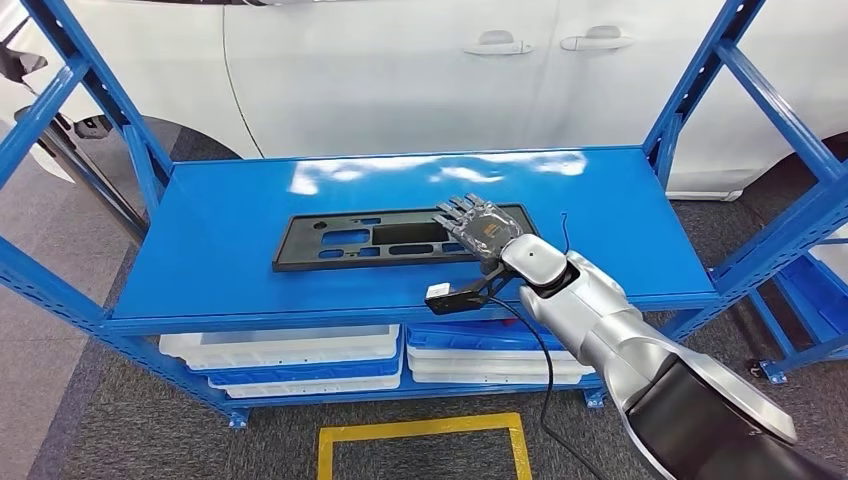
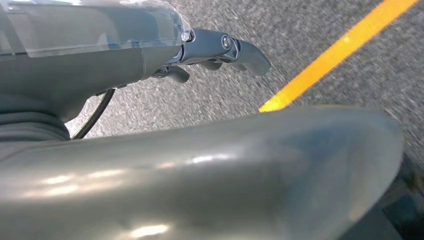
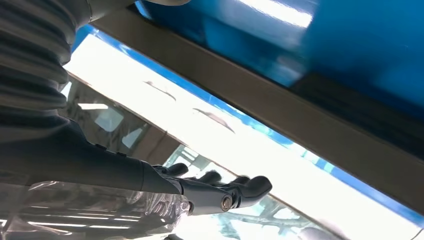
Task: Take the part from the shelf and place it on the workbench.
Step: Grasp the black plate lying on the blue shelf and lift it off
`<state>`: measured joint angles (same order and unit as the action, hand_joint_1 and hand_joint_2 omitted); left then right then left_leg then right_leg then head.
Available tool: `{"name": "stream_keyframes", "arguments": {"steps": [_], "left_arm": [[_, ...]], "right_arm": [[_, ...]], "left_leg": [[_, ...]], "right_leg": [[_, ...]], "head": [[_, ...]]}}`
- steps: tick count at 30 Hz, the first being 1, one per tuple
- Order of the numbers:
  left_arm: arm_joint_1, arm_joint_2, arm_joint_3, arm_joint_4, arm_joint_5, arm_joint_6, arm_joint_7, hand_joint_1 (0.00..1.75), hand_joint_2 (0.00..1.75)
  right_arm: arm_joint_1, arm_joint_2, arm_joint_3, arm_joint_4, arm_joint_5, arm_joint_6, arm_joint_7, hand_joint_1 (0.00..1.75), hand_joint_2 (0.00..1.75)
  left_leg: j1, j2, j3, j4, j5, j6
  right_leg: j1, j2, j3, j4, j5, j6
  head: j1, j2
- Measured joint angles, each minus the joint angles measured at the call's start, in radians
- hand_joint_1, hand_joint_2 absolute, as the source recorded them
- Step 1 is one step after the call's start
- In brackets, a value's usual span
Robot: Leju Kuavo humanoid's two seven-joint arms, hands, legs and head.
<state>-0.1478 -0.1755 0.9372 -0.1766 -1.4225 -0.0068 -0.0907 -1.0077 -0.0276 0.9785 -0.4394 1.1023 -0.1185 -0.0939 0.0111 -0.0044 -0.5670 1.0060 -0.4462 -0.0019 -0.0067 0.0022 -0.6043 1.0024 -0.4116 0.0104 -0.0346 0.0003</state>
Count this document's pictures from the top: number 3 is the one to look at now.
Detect blue metal shelf rack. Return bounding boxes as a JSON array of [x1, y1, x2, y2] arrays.
[[71, 0, 424, 229]]

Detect white car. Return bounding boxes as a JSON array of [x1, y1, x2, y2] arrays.
[[62, 33, 424, 240]]

